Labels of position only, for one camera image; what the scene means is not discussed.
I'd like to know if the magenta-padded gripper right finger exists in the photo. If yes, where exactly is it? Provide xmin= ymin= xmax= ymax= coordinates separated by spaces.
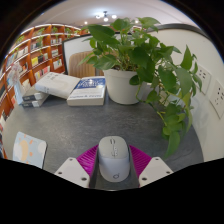
xmin=128 ymin=144 xmax=174 ymax=188

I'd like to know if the blue-cover book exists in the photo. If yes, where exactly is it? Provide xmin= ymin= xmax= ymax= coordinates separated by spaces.
xmin=66 ymin=76 xmax=107 ymax=107

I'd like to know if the white computer mouse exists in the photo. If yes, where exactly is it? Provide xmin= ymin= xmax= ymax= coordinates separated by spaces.
xmin=97 ymin=135 xmax=132 ymax=183

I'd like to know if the white wall outlet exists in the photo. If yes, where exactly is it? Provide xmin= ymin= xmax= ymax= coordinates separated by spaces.
xmin=209 ymin=79 xmax=224 ymax=120
xmin=196 ymin=64 xmax=212 ymax=96

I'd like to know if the orange wooden shelf unit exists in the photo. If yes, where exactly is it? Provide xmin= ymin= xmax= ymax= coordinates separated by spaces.
xmin=0 ymin=23 xmax=89 ymax=159

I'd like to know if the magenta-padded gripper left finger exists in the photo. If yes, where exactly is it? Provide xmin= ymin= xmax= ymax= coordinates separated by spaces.
xmin=54 ymin=144 xmax=101 ymax=189

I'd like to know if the multi-bulb ceiling lamp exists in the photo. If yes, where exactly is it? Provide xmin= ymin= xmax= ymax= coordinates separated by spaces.
xmin=94 ymin=10 xmax=118 ymax=23

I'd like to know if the pastel cartoon print mouse pad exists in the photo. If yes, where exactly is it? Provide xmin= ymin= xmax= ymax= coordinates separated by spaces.
xmin=12 ymin=131 xmax=48 ymax=170

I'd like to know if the thick white book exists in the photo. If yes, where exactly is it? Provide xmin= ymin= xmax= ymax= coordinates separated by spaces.
xmin=34 ymin=71 xmax=81 ymax=100

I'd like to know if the green plant in white pot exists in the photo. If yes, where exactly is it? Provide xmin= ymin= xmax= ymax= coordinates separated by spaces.
xmin=78 ymin=16 xmax=204 ymax=159

